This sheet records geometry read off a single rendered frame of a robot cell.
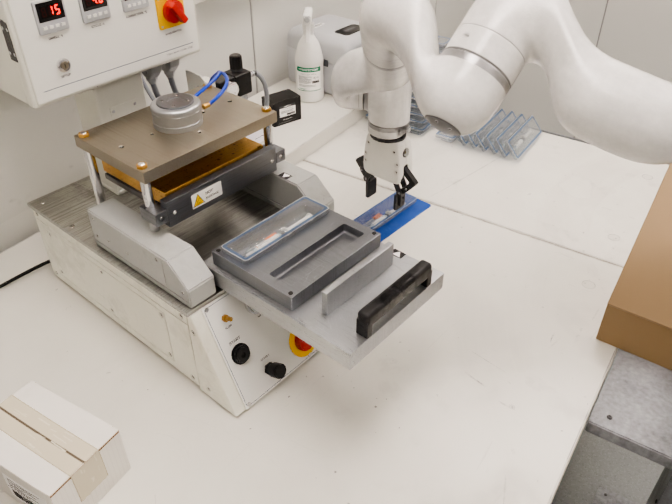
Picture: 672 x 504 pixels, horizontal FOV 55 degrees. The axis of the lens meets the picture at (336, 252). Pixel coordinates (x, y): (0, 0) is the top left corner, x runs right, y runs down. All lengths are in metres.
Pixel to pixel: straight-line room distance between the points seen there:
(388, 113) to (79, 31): 0.57
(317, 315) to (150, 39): 0.57
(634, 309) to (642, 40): 2.14
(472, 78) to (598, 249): 0.73
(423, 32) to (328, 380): 0.57
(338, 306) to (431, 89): 0.32
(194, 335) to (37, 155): 0.68
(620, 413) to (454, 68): 0.62
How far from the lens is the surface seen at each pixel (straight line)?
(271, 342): 1.07
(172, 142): 1.04
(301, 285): 0.90
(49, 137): 1.54
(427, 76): 0.85
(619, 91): 0.82
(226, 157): 1.08
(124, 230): 1.05
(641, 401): 1.18
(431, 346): 1.17
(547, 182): 1.68
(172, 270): 0.97
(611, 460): 2.07
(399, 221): 1.46
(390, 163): 1.36
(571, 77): 0.83
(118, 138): 1.07
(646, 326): 1.21
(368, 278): 0.94
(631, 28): 3.21
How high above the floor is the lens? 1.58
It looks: 37 degrees down
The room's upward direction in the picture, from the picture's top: straight up
